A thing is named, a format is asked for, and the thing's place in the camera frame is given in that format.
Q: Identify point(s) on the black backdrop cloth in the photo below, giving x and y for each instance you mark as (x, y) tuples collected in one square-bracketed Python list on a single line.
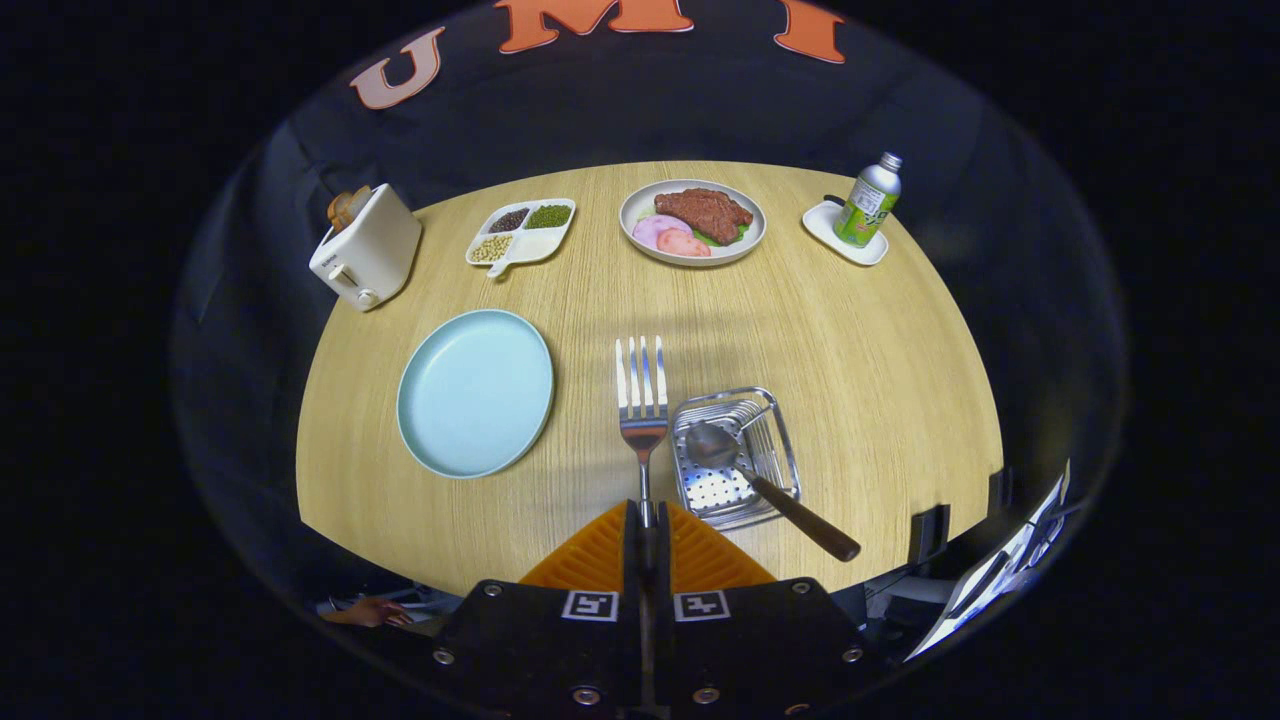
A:
[(600, 110)]

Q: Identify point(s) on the pale pink ham slice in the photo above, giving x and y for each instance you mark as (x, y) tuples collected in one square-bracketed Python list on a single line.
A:
[(648, 232)]

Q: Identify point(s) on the white flat device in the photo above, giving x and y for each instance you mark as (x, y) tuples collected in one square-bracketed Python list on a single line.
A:
[(1000, 585)]

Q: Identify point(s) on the pile of yellow beans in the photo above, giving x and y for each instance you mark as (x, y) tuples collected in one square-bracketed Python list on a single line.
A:
[(491, 248)]

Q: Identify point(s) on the white toaster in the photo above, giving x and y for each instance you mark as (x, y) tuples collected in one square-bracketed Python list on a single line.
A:
[(375, 250)]

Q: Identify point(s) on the brown steak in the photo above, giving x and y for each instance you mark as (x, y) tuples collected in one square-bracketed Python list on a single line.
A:
[(705, 212)]

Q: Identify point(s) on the light blue round plate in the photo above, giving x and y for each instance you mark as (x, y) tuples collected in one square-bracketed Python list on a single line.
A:
[(475, 395)]

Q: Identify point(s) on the black table clamp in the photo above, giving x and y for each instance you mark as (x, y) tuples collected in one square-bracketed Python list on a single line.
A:
[(1001, 490), (930, 535)]

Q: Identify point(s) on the green label metal bottle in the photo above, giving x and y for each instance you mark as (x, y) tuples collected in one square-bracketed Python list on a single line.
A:
[(865, 210)]

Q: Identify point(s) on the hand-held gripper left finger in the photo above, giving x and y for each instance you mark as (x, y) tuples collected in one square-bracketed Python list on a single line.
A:
[(631, 560)]

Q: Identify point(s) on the pile of dark beans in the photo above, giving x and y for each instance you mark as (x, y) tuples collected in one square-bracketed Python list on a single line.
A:
[(509, 220)]

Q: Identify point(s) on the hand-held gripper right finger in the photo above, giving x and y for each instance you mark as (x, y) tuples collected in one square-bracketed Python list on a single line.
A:
[(663, 570)]

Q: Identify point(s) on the perforated metal basket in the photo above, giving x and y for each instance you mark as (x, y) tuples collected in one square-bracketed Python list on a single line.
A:
[(710, 490)]

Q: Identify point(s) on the white divided dish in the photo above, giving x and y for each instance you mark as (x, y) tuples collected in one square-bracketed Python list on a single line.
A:
[(540, 245)]

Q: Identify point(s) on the beige round food plate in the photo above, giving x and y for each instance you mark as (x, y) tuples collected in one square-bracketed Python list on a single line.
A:
[(754, 233)]

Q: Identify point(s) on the pile of green beans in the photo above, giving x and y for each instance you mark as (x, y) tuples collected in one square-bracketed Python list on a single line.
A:
[(549, 216)]

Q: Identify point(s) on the white square coaster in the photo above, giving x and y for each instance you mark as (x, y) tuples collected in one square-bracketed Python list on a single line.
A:
[(820, 225)]

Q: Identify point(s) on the reddish pink ham slice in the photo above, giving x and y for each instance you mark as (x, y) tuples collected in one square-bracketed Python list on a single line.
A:
[(683, 243)]

